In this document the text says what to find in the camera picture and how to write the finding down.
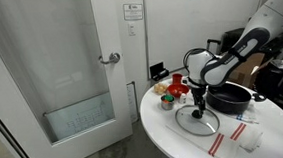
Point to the white light switch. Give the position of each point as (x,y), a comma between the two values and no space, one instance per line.
(131,29)

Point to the white door with frosted glass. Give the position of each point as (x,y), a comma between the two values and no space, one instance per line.
(62,44)

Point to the open cardboard box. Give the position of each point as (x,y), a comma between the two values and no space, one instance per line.
(247,70)

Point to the white towel with blue stripes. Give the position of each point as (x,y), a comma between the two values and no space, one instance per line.
(247,118)

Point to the pale yellow bread roll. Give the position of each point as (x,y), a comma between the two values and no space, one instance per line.
(160,88)

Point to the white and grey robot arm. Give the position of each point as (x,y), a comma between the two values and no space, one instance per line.
(246,48)

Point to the black cooking pot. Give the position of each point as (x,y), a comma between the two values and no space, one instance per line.
(229,98)

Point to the small white shaker bottle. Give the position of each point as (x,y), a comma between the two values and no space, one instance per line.
(182,98)

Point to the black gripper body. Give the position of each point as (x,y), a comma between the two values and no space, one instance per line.
(197,92)

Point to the glass lid with black knob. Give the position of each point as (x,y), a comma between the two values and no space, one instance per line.
(188,124)

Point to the red bowl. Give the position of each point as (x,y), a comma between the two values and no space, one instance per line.
(175,90)

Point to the black covered table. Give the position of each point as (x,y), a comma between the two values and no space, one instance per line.
(232,37)

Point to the large wall whiteboard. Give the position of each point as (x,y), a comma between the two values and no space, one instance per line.
(194,18)

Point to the black chair with clutter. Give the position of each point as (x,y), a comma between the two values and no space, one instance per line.
(275,83)

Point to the white wall sign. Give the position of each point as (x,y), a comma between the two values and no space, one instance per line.
(133,11)

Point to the red mug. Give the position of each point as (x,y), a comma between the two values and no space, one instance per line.
(177,78)

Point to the white towel with red stripes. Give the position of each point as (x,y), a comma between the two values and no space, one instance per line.
(227,150)
(252,138)

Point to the metal tin with colourful items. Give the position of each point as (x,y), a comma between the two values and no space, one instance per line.
(167,103)

